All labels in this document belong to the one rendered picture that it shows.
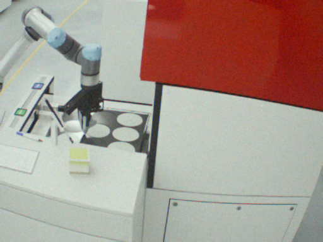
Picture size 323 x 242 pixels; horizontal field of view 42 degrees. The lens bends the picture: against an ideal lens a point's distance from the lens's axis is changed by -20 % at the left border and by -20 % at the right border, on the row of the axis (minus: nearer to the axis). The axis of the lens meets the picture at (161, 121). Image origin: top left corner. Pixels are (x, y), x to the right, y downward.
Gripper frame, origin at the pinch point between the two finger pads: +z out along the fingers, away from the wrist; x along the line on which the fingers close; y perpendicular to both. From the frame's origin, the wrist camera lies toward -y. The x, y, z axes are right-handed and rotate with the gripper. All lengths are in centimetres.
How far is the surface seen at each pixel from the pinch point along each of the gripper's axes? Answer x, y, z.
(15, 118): 17.5, -27.4, -4.1
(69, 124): 9.8, -1.7, 1.6
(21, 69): 279, 71, 92
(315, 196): -30, 170, 91
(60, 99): 45.8, 11.5, 9.5
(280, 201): -68, 48, 12
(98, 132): -1.4, 6.6, 1.4
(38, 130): 14.8, -15.6, 3.5
